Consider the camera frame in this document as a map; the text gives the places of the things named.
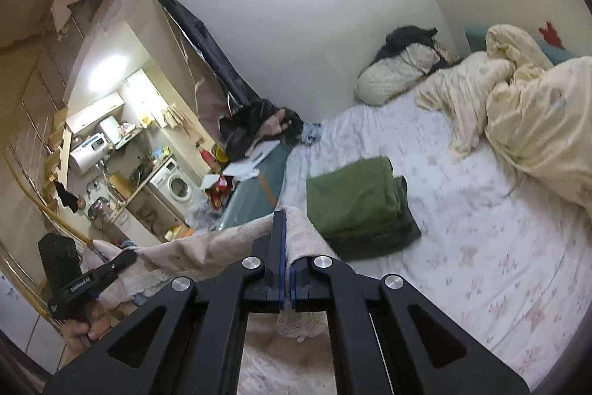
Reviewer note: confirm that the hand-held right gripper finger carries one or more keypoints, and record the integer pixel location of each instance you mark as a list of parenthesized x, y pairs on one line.
[(293, 286), (282, 265)]

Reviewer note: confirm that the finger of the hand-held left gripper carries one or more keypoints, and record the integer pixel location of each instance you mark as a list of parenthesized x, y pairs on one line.
[(115, 265)]

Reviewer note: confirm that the beige lace-edged cloth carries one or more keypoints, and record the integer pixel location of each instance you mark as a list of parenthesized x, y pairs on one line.
[(217, 247)]

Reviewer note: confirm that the green folded pants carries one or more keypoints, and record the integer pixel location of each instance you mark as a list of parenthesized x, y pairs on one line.
[(354, 196)]

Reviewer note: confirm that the dark folded pants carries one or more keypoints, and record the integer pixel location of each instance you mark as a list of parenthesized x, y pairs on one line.
[(397, 233)]

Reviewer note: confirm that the person's left hand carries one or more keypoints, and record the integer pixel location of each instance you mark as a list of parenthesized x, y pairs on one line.
[(92, 328)]

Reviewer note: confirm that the wooden stair railing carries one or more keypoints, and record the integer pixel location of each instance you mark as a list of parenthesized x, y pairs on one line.
[(41, 210)]

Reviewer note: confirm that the black hanging sock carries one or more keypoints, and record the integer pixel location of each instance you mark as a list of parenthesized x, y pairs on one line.
[(65, 197)]

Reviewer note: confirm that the teal side table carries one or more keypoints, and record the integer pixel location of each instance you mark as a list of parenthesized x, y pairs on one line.
[(252, 191)]

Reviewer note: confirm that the red snack packet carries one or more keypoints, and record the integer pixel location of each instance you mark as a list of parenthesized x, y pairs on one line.
[(218, 191)]

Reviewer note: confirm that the white washing machine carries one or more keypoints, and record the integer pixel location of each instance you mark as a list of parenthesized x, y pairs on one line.
[(175, 184)]

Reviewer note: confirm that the white papers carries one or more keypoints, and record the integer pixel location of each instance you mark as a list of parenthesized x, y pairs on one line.
[(252, 159)]

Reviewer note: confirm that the white water heater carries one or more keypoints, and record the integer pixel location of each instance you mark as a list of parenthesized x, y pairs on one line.
[(90, 152)]

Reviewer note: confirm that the yellow bowl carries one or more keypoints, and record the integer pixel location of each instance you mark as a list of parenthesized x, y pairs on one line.
[(220, 152)]

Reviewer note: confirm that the pile of dark clothes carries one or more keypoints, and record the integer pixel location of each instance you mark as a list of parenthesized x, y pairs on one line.
[(252, 122)]

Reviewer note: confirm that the bed with floral sheet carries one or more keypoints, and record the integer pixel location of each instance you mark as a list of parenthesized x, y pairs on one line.
[(462, 247)]

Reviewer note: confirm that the cream pillow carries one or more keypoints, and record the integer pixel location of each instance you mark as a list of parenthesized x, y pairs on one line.
[(393, 75)]

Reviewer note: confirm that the black garment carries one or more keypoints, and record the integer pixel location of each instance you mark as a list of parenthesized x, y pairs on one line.
[(407, 36)]

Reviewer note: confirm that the pale yellow quilt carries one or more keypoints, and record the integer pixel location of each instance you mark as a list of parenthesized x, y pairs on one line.
[(536, 117)]

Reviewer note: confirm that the teal cushion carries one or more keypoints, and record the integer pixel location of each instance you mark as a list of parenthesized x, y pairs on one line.
[(474, 38)]

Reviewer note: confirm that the red plush toy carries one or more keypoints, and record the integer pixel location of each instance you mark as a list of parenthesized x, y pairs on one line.
[(550, 33)]

